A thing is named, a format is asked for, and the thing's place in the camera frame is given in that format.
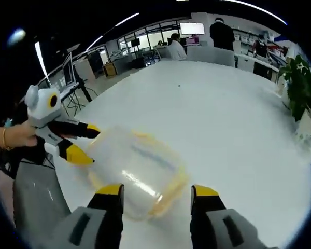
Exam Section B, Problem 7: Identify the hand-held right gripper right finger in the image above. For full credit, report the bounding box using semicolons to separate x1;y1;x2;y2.
190;184;265;249

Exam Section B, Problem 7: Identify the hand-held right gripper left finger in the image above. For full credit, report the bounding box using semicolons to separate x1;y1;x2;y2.
51;183;125;249

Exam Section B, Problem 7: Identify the clear container with yellow buckles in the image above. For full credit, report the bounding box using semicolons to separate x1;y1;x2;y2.
86;126;189;222

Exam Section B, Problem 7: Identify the person's left hand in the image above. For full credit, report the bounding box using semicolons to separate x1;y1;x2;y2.
10;121;40;149

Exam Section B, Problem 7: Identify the black laptop stand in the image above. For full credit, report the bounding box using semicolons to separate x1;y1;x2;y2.
64;72;93;117

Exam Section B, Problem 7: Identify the open silver laptop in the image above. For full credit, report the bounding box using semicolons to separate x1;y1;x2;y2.
61;51;81;97

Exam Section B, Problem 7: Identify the ceiling light strip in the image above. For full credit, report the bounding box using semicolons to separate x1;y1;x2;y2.
86;12;140;51
35;41;49;78
220;0;288;25

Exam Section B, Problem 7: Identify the yellow box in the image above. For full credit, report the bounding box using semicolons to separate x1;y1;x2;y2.
102;63;118;78

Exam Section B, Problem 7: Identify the black cabinet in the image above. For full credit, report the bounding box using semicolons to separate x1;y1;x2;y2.
87;50;105;79

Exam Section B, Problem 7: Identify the grey mesh office chair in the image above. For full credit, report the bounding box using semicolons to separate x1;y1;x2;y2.
154;46;173;61

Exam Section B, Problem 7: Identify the white counter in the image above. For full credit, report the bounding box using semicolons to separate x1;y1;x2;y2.
234;53;280;78

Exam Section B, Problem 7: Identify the potted green plant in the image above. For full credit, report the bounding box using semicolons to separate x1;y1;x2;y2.
279;54;311;154

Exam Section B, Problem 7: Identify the gold bracelet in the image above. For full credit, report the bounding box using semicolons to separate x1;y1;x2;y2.
2;127;14;151

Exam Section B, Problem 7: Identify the wall screen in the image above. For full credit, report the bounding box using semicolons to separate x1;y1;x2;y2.
179;22;205;36

